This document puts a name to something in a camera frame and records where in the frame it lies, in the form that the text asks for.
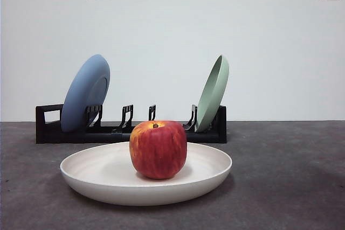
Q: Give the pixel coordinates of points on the red apple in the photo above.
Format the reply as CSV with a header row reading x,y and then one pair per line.
x,y
158,152

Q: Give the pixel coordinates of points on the cream yellow plate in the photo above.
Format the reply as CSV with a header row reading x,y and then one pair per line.
x,y
94,176

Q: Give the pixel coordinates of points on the green plate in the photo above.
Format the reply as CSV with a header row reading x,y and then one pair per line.
x,y
213,98

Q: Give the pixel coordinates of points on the blue plate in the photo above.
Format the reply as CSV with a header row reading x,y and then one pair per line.
x,y
83,92

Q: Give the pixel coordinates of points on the black plate rack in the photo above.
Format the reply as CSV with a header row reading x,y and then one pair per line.
x,y
54,135

